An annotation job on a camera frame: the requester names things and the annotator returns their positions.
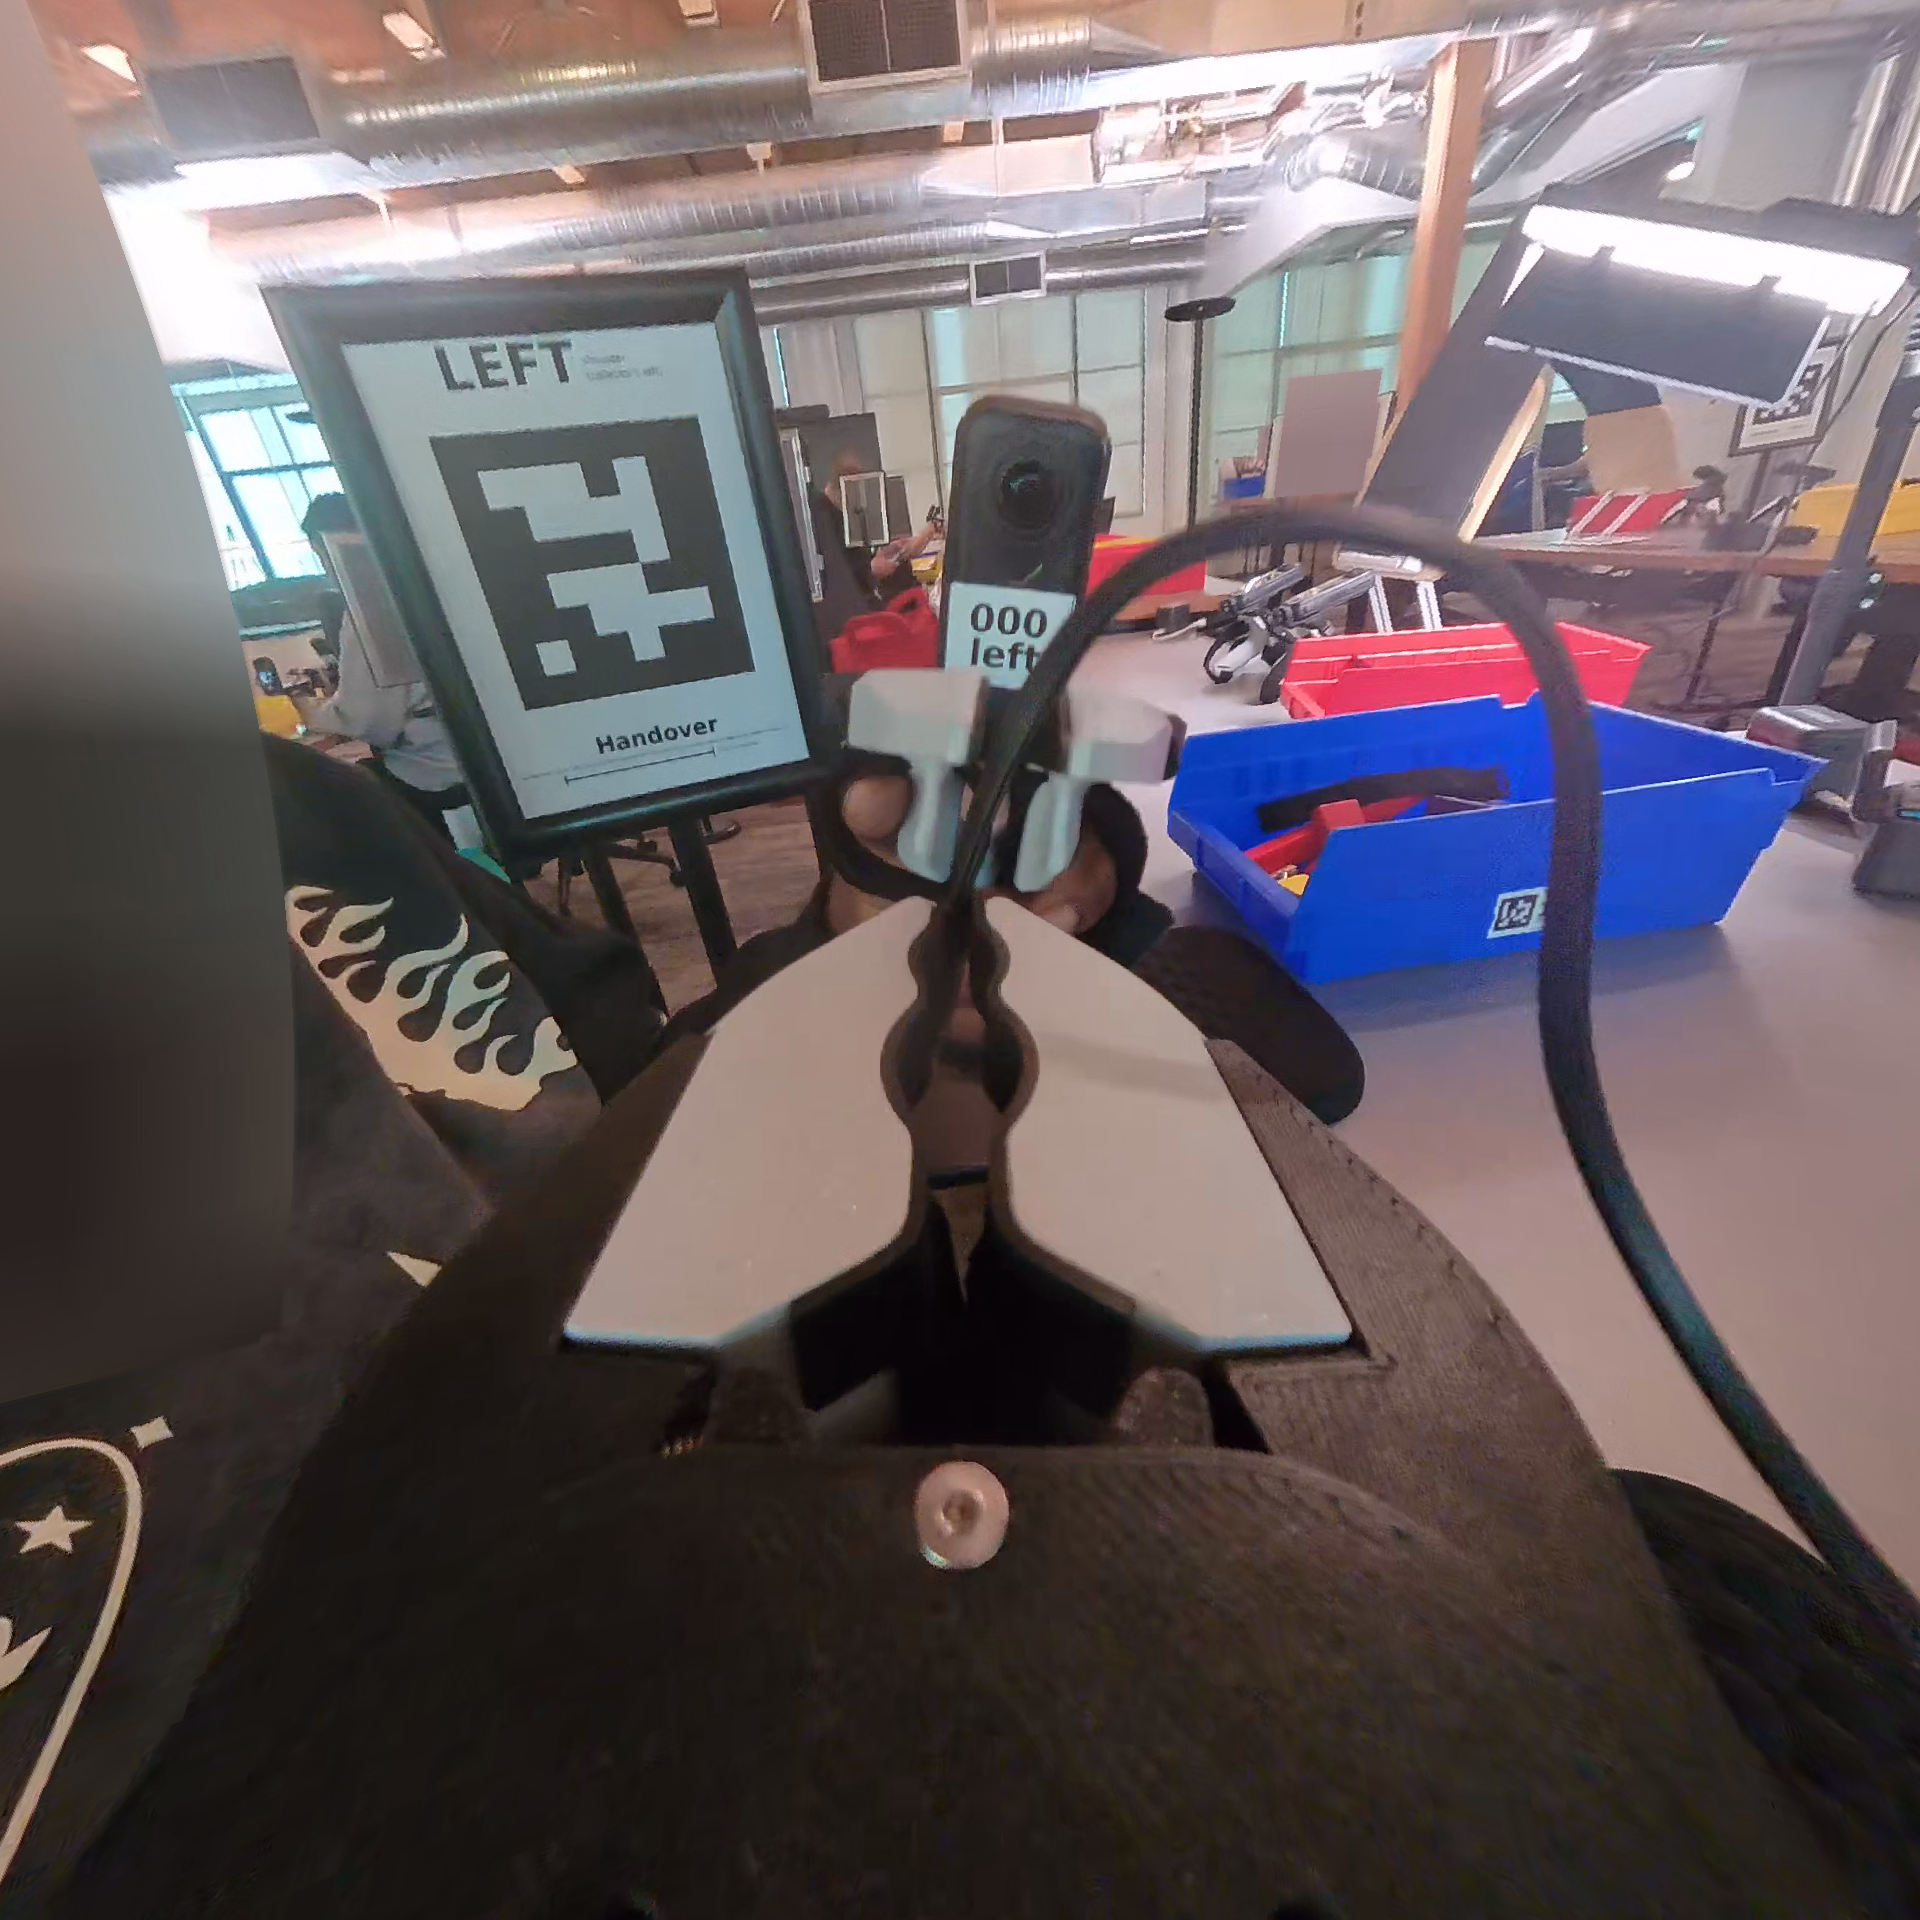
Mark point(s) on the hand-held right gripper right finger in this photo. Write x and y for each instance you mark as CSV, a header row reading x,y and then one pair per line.
x,y
1170,1156

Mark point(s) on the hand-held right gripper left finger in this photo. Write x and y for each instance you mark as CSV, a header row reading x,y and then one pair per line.
x,y
751,1156

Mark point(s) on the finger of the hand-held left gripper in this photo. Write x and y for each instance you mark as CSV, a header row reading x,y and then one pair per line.
x,y
914,713
1118,745

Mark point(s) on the blue plastic bin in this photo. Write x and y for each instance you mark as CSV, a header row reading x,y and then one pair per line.
x,y
1425,901

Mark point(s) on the person's left forearm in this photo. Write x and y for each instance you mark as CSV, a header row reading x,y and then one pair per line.
x,y
450,975

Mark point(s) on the person's left hand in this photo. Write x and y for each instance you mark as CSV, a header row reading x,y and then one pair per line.
x,y
871,807

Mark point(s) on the grey metal device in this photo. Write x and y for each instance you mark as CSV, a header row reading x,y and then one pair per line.
x,y
1244,644

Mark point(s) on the red plastic bin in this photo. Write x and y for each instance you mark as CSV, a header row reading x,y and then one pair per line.
x,y
1499,660
1179,586

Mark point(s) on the red plastic block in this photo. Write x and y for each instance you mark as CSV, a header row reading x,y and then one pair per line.
x,y
1328,842

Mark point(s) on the black floor lamp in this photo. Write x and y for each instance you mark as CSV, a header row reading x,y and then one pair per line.
x,y
1194,406

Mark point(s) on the framed marker sign on stand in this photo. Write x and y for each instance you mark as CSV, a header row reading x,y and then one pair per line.
x,y
586,571

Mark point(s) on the black reflector board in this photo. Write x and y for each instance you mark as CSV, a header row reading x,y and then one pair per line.
x,y
1440,436

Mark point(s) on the wooden workbench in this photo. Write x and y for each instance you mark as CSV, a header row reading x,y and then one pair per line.
x,y
1695,563

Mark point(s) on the black printed shirt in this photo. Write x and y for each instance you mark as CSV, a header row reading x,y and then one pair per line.
x,y
179,1501

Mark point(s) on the grey battery charger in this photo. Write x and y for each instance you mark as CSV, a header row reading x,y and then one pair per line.
x,y
1815,759
1888,846

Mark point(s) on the studio light panel on stand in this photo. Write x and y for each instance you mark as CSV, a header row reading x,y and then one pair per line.
x,y
1682,303

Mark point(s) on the yellow plastic bin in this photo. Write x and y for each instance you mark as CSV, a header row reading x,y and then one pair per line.
x,y
1858,514

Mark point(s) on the wooden support post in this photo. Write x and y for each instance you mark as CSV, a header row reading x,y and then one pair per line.
x,y
1448,225

